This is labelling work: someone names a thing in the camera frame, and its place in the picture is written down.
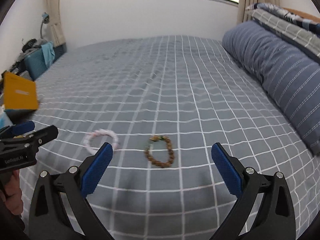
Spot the pink bead bracelet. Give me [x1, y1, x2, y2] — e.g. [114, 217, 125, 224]
[82, 128, 121, 156]

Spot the brown wooden bead bracelet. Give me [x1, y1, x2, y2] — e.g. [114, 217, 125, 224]
[144, 135, 176, 169]

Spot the left hand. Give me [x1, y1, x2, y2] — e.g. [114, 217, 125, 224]
[1, 170, 23, 216]

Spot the blue sky printed box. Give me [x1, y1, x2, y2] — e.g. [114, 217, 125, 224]
[0, 110, 13, 129]

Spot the yellow cardboard box lid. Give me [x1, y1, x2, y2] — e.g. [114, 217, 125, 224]
[3, 72, 39, 111]

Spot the teal storage basket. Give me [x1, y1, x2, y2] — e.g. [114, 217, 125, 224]
[23, 43, 67, 81]

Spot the teal cloth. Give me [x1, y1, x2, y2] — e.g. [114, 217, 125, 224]
[41, 42, 55, 68]

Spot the black item on basket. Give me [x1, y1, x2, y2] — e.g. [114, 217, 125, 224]
[22, 38, 37, 53]

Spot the beige curtain left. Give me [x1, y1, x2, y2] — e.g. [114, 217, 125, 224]
[45, 0, 66, 47]

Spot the blue striped pillow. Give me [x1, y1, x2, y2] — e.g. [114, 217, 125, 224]
[222, 21, 319, 155]

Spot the grey checked bed sheet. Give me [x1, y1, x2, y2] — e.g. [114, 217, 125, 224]
[20, 36, 319, 239]

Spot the desk lamp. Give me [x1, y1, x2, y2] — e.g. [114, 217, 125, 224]
[40, 12, 50, 39]

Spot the folded grey patterned quilt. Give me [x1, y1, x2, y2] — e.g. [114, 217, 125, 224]
[245, 3, 319, 62]

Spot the wooden bed frame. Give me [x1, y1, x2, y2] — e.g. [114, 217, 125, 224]
[285, 8, 320, 23]

